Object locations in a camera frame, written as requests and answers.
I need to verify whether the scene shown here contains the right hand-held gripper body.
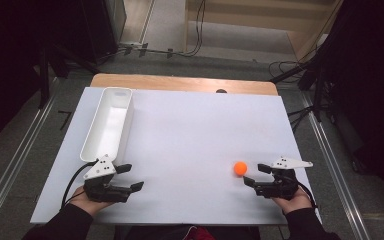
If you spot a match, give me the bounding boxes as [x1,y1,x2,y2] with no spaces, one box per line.
[254,156,314,201]

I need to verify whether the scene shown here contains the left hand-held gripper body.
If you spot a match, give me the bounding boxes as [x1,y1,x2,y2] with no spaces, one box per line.
[82,153,131,204]

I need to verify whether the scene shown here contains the orange ball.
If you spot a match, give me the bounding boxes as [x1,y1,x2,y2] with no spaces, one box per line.
[233,161,249,177]

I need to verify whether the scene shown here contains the white rectangular bin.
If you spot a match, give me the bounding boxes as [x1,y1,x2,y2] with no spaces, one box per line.
[79,86,135,166]

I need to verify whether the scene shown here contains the person's right hand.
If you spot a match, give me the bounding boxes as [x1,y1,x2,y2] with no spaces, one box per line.
[271,186,314,215]

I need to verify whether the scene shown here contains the person's left hand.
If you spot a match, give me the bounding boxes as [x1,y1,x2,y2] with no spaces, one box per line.
[69,185,114,217]

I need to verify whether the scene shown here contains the white board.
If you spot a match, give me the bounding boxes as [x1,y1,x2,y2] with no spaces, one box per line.
[29,87,323,226]

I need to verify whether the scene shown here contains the person's dark and red clothing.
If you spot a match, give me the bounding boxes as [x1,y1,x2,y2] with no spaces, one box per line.
[114,224,262,240]

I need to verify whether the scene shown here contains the black tripod stand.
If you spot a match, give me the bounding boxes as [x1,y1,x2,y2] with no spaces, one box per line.
[269,56,336,134]

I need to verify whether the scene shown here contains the black curtain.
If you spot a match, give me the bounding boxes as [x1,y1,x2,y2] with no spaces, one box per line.
[0,0,93,155]
[313,0,384,212]

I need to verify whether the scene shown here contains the black cabinet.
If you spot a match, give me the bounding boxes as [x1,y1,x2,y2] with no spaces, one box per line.
[79,0,128,65]

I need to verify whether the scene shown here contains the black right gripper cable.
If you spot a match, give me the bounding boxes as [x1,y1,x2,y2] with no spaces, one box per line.
[293,179,318,210]

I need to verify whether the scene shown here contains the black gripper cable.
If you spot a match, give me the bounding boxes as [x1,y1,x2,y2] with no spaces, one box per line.
[60,159,100,210]
[293,179,318,210]

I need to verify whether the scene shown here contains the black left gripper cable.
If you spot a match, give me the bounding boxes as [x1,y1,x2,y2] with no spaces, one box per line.
[60,159,100,210]

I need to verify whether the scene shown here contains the metal floor rail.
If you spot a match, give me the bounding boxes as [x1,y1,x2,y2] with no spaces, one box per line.
[0,94,59,229]
[300,92,372,240]

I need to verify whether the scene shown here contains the black coiled floor cable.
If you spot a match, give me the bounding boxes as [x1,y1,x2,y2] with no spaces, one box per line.
[267,59,303,80]

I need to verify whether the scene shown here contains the black hanging cables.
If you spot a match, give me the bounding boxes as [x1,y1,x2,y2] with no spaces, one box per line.
[181,0,208,58]

